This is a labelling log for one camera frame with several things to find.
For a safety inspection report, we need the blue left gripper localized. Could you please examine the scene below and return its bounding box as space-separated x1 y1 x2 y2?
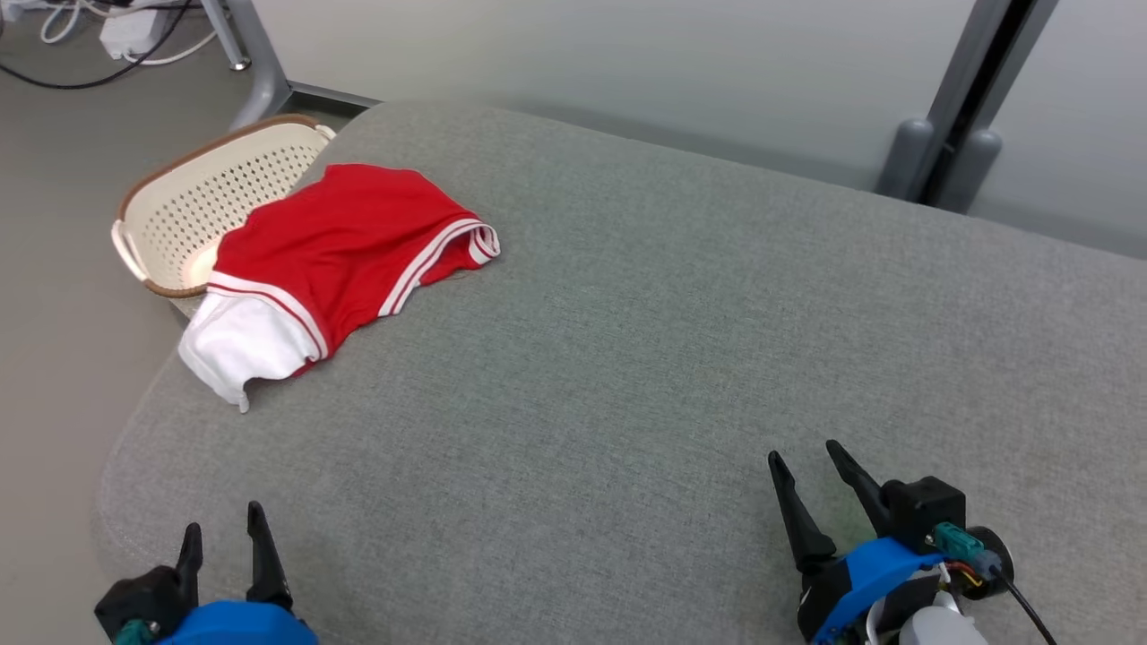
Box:
157 501 320 645

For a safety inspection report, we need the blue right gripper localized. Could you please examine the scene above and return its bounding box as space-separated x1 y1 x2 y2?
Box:
768 439 945 645

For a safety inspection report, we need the red jersey with white collar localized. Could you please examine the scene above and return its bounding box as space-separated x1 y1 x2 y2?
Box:
177 163 501 413

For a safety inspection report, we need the cream perforated laundry basket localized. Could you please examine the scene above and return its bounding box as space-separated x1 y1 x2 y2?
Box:
111 114 337 299

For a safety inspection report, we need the grey metal desk leg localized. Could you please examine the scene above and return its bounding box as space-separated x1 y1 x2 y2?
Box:
199 0 384 133

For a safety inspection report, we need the grey rounded post foot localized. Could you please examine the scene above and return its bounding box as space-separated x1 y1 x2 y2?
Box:
936 130 1003 214
876 116 935 200

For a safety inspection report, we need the grey partition post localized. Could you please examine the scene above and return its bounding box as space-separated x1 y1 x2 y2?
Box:
905 0 1060 209

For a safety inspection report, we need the white power strip with cables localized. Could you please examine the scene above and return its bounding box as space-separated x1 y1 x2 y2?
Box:
0 0 196 90

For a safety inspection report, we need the thick white cable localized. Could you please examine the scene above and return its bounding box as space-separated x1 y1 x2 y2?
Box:
124 31 221 67

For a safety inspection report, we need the white looped cable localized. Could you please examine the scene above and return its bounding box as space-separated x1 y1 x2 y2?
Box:
40 0 117 44

